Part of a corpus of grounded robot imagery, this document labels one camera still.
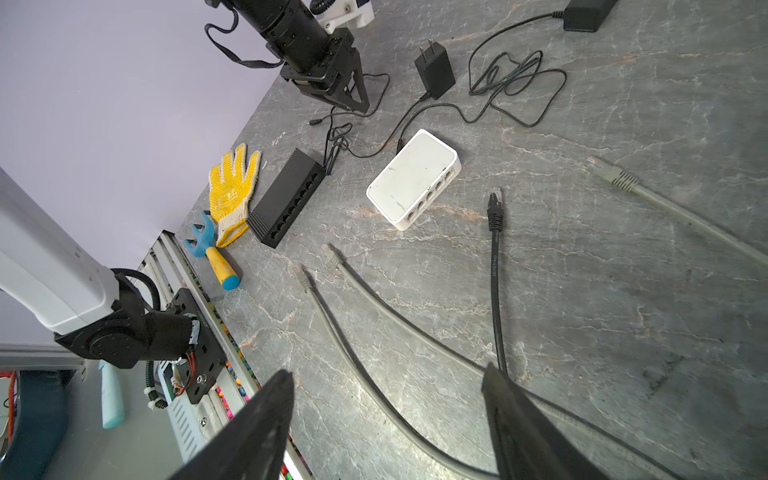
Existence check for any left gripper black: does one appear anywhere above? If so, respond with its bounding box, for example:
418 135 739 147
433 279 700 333
280 28 370 113

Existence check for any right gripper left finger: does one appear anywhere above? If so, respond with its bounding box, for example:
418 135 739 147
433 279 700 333
171 370 294 480

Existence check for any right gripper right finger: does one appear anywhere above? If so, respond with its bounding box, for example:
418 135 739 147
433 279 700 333
481 364 606 479

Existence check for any grey ethernet cable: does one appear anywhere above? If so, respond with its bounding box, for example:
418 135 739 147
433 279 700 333
584 155 768 268
320 242 685 480
290 262 499 480

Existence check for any black network switch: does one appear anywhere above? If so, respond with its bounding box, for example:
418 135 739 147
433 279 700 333
247 149 326 249

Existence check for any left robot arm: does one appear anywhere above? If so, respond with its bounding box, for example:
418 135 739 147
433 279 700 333
1 1 374 369

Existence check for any black power adapter plug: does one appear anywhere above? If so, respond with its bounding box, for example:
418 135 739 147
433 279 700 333
414 41 456 100

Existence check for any yellow work glove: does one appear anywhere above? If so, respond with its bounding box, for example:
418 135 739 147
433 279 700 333
209 143 261 248

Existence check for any blue yellow toy rake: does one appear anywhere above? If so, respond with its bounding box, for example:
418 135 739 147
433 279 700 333
183 211 240 291

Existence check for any black power brick far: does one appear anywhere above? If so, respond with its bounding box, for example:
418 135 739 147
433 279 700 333
563 0 617 33

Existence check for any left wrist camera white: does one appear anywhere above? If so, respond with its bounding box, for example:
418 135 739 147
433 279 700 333
309 0 374 34

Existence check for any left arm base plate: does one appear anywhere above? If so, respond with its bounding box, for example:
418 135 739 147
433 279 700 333
156 288 227 405

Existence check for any black power cord tangled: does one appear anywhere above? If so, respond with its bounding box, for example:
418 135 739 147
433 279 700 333
308 10 568 174

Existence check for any black ethernet cable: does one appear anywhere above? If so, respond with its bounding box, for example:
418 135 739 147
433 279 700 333
486 187 510 376

